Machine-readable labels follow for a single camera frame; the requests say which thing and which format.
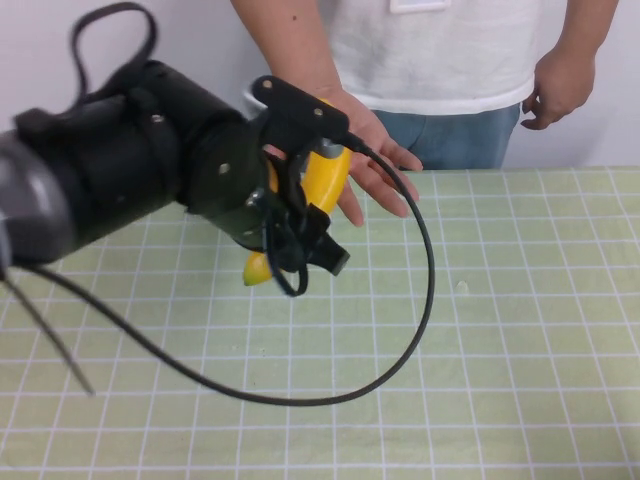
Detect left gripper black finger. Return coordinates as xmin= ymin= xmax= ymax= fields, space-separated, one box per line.
xmin=307 ymin=232 xmax=351 ymax=276

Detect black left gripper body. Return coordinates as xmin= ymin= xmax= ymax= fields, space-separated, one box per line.
xmin=179 ymin=107 xmax=331 ymax=274

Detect yellow plastic banana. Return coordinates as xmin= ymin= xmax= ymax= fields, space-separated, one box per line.
xmin=242 ymin=97 xmax=354 ymax=288

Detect person's right forearm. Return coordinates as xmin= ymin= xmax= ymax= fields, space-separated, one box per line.
xmin=229 ymin=0 xmax=346 ymax=99

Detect person's left forearm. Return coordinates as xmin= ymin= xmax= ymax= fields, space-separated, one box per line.
xmin=547 ymin=0 xmax=624 ymax=64

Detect person's right hand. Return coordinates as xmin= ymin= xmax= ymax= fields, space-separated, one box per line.
xmin=263 ymin=84 xmax=425 ymax=229

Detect person's left hand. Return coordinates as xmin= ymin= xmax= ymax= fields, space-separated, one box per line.
xmin=520 ymin=47 xmax=597 ymax=131

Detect green checkered tablecloth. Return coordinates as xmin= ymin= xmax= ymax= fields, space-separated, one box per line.
xmin=0 ymin=166 xmax=640 ymax=480

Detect blue jeans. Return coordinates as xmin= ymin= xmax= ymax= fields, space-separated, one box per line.
xmin=372 ymin=102 xmax=522 ymax=171

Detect white t-shirt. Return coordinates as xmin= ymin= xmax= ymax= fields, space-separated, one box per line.
xmin=319 ymin=0 xmax=539 ymax=115

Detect white name badge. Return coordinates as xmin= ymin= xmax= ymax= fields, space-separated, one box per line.
xmin=389 ymin=0 xmax=451 ymax=14

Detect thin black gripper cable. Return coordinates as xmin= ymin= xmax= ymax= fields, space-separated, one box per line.
xmin=262 ymin=199 xmax=310 ymax=299

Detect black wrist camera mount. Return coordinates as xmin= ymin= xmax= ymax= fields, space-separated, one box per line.
xmin=251 ymin=74 xmax=351 ymax=154

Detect thick black camera cable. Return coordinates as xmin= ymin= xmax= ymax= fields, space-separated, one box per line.
xmin=27 ymin=130 xmax=436 ymax=407

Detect black looped cable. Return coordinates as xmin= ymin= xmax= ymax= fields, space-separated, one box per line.
xmin=71 ymin=2 xmax=157 ymax=104

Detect thin dark arm cable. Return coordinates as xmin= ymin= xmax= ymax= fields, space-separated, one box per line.
xmin=0 ymin=269 xmax=97 ymax=397

